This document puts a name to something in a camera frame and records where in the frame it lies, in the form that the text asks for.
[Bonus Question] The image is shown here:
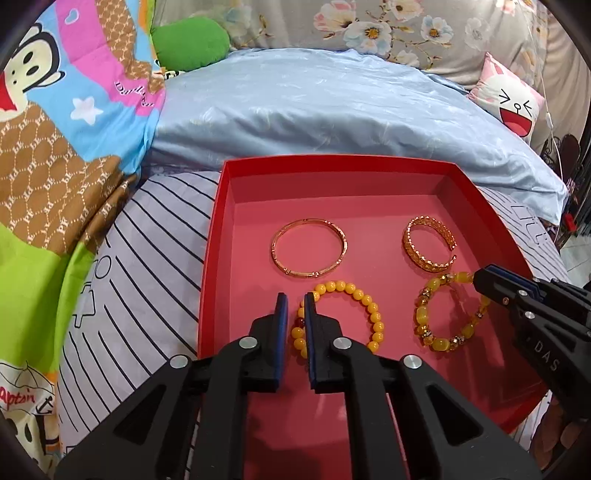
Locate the translucent yellow stone bracelet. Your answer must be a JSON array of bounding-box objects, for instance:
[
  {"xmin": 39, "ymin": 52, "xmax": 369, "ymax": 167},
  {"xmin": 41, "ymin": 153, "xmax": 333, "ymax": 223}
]
[{"xmin": 413, "ymin": 270, "xmax": 492, "ymax": 354}]

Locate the yellow round bead bracelet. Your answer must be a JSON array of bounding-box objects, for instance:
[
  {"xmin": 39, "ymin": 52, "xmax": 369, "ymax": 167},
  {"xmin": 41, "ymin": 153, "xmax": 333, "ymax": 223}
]
[{"xmin": 290, "ymin": 280, "xmax": 386, "ymax": 361}]

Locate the red jewelry tray box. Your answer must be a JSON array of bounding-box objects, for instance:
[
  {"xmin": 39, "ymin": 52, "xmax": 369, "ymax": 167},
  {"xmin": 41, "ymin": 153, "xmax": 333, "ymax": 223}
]
[{"xmin": 197, "ymin": 154, "xmax": 553, "ymax": 480}]

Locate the person's hand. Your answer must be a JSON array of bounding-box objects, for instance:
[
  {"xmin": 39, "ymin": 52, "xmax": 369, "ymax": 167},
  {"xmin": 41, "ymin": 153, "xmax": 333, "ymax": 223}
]
[{"xmin": 530, "ymin": 396, "xmax": 585, "ymax": 470}]

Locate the thin gold bangle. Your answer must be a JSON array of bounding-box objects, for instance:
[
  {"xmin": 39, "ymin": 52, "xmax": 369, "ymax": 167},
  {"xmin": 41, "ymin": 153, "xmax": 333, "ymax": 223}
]
[{"xmin": 270, "ymin": 217, "xmax": 349, "ymax": 279}]

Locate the pink white cat cushion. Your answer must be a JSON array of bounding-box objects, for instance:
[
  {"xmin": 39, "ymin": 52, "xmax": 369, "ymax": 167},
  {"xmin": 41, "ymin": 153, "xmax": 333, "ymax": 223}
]
[{"xmin": 468, "ymin": 52, "xmax": 546, "ymax": 144}]

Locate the grey floral bedding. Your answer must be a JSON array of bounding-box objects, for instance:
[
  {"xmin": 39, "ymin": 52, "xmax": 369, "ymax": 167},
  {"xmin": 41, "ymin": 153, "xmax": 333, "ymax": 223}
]
[{"xmin": 148, "ymin": 1, "xmax": 590, "ymax": 137}]

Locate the light blue pillow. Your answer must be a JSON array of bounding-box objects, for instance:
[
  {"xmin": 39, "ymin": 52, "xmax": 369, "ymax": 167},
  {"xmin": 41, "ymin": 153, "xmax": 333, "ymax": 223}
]
[{"xmin": 142, "ymin": 48, "xmax": 567, "ymax": 223}]

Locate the colourful cartoon monkey quilt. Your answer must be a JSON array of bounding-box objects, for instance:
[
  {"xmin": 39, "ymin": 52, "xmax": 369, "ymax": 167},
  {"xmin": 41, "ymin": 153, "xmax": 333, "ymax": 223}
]
[{"xmin": 1, "ymin": 1, "xmax": 165, "ymax": 479}]

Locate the green plush cushion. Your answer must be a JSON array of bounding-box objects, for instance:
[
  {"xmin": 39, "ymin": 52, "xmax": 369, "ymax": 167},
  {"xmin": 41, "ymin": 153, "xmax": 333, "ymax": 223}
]
[{"xmin": 151, "ymin": 16, "xmax": 230, "ymax": 72}]

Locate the wide gold cuff bracelet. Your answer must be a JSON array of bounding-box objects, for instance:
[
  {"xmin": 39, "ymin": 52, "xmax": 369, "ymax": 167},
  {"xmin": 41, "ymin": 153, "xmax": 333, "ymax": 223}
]
[{"xmin": 402, "ymin": 215, "xmax": 459, "ymax": 274}]

